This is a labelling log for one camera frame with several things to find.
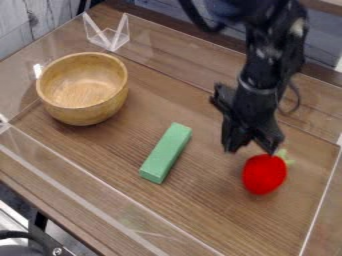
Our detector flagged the wooden bowl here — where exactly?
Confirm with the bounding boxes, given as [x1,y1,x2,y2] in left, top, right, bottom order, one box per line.
[36,52,128,126]

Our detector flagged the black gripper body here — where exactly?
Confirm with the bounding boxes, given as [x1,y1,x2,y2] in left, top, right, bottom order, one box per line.
[210,79,283,140]

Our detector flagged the clear acrylic corner stand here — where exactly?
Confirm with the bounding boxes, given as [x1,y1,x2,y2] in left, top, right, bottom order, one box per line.
[82,13,130,52]

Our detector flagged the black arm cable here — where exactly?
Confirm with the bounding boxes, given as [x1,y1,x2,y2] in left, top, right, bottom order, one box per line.
[178,0,228,34]

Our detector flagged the clear acrylic front barrier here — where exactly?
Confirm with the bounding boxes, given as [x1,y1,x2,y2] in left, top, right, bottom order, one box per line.
[0,116,223,256]

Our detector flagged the black metal table frame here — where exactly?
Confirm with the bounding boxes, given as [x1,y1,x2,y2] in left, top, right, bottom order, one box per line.
[0,209,78,256]

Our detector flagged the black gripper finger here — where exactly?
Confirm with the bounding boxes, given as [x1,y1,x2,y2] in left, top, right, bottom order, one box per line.
[220,114,253,153]
[255,133,285,155]

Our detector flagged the red plush strawberry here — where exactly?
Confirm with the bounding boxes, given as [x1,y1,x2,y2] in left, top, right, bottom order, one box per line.
[242,149,294,195]

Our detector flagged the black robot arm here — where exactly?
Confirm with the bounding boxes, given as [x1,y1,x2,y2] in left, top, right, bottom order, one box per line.
[210,0,309,154]

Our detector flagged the green rectangular block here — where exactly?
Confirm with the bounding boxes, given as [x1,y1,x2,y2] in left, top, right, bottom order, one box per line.
[139,123,192,184]

